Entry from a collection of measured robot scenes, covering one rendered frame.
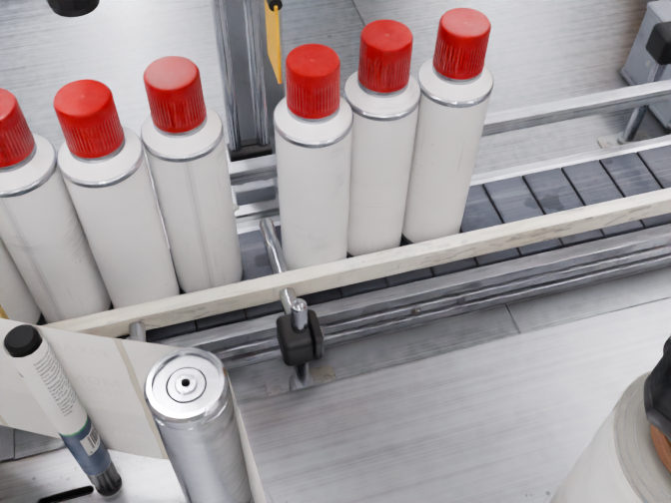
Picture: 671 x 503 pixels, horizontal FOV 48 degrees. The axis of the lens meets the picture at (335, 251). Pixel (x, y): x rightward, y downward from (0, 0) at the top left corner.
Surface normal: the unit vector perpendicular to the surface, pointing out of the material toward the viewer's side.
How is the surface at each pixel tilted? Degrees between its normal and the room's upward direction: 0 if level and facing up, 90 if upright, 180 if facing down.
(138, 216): 90
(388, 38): 3
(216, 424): 90
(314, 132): 42
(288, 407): 0
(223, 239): 90
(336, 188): 90
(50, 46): 0
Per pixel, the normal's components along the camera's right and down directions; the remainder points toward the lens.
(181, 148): 0.07, 0.07
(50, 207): 0.76, 0.52
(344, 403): 0.02, -0.61
